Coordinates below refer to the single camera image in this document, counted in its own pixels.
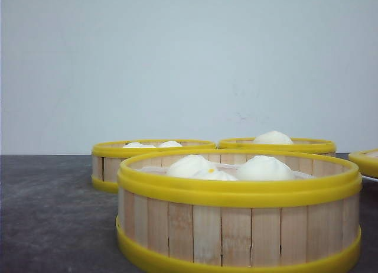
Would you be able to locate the yellow-rimmed steamer lid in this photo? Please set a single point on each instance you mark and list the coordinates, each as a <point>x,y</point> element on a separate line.
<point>366,161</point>

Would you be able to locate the white bun with yellow dot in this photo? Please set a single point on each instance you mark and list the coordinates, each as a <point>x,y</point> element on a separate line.
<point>197,167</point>

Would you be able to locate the white steamed bun right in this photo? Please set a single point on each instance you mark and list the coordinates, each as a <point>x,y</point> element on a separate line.
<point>264,168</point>

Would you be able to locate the white bun back right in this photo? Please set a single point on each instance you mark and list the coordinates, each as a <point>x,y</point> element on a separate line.
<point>273,137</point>

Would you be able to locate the front bamboo steamer basket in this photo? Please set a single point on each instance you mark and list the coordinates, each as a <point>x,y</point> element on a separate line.
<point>172,224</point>

